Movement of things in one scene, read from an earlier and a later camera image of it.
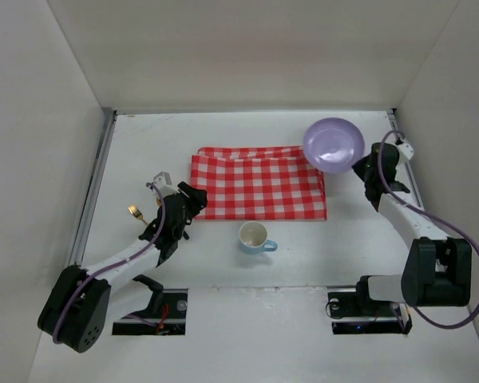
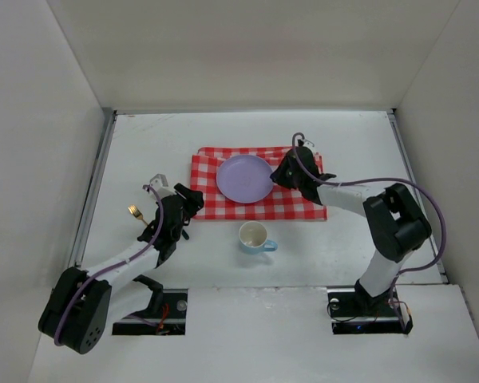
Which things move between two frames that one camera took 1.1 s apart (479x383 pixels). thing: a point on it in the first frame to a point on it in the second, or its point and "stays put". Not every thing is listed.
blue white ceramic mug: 253,237 stays put
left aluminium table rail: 106,134 stays put
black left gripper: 190,196 stays put
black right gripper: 364,168 to 287,171
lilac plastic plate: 334,145 to 244,179
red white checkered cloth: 258,183 stays put
